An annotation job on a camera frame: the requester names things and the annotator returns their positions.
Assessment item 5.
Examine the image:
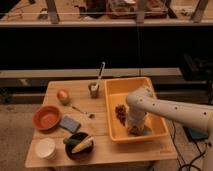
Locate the yellow plastic bin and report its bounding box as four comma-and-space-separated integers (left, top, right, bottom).
104, 77, 169, 143

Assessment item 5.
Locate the wooden shelf rail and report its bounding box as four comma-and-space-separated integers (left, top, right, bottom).
0, 68, 181, 79

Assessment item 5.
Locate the black cable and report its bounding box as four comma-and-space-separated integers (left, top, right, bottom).
166, 119, 211, 171

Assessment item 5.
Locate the grey blue towel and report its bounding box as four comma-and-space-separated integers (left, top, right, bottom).
129, 126, 150, 136

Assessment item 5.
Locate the blue sponge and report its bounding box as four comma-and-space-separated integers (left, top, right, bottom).
59, 116, 81, 133

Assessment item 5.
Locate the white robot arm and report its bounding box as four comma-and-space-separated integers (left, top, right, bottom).
126, 87, 213, 171

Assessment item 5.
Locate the white cup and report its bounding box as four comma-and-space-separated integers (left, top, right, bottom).
35, 138, 56, 160

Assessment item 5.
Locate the corn cob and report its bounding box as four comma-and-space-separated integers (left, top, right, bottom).
72, 136, 93, 154

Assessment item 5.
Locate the black bowl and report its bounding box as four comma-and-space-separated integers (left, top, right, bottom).
64, 132, 94, 160

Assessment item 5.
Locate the metal spoon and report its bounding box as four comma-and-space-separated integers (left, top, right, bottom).
71, 106, 95, 119

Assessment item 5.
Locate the red bowl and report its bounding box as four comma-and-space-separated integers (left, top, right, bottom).
32, 105, 61, 131

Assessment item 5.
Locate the brown chocolate piece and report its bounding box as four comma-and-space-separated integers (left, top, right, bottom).
115, 105, 127, 125

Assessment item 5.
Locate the green cucumber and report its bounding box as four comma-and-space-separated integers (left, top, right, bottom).
63, 138, 80, 145

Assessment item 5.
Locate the brown cup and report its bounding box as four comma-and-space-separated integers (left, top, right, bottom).
88, 82, 99, 98

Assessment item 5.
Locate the black foot pedal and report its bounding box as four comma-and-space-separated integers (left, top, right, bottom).
183, 127, 208, 141

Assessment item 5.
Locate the white utensil in cup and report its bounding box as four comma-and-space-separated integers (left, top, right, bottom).
91, 62, 105, 91

